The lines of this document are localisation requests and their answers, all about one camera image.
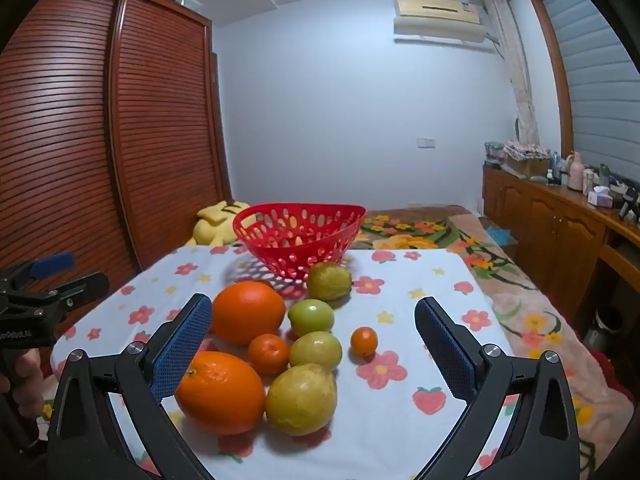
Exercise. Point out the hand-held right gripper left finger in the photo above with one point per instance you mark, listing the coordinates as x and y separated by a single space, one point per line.
182 350

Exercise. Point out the yellow-green fruit with pointed tip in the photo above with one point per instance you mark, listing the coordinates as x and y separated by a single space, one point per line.
328 281

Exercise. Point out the green bottle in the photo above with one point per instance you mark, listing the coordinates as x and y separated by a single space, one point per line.
604 175

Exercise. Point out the red plastic perforated basket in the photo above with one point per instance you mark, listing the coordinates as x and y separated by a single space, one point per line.
300 206

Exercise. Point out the wall air conditioner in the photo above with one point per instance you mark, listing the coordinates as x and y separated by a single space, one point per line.
440 17

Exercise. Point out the green round fruit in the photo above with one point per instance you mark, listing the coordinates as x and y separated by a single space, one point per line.
310 316

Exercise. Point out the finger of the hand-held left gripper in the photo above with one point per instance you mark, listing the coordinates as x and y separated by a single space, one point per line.
52 262
85 285

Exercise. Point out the white box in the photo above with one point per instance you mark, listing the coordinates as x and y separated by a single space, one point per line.
187 1

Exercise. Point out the brown wooden slatted wardrobe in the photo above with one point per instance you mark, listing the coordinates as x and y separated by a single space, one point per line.
75 110

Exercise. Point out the yellow plush toy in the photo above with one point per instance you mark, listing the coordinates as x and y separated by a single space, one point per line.
215 222

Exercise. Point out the large smooth orange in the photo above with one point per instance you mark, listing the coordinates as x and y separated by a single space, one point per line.
247 312

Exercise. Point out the pink thermos bottle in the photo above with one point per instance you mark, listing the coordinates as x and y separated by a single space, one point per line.
576 172

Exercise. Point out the grey trash bin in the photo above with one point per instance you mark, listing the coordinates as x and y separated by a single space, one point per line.
605 327

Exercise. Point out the floral blanket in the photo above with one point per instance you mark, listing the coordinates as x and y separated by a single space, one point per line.
525 310

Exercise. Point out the large orange with stem mark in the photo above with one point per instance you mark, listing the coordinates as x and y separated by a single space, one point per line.
220 395

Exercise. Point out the large yellow pear-shaped fruit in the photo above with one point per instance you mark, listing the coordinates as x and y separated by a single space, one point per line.
300 400

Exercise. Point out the yellow-green round fruit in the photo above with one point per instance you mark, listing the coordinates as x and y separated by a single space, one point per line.
316 351

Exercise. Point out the window blinds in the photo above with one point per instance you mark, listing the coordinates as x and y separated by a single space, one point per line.
600 85

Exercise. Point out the white wall switch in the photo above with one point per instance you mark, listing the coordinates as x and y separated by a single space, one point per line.
426 142

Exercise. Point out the wooden cabinet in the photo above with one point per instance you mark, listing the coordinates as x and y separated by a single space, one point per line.
550 230

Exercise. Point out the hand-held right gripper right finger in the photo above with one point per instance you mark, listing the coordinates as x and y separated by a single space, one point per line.
445 350

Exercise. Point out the person's left hand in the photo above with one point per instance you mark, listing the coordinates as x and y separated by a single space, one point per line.
30 380

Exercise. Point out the small mandarin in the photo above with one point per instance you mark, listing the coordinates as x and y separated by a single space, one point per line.
363 342
269 355

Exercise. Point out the tissue pack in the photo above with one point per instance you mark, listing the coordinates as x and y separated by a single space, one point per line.
600 197

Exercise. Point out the blue cloth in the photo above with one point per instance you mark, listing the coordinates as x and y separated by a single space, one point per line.
500 236

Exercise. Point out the white floral tablecloth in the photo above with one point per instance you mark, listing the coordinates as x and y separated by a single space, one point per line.
400 410

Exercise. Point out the cream curtain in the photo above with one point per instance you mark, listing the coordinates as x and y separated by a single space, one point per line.
517 75

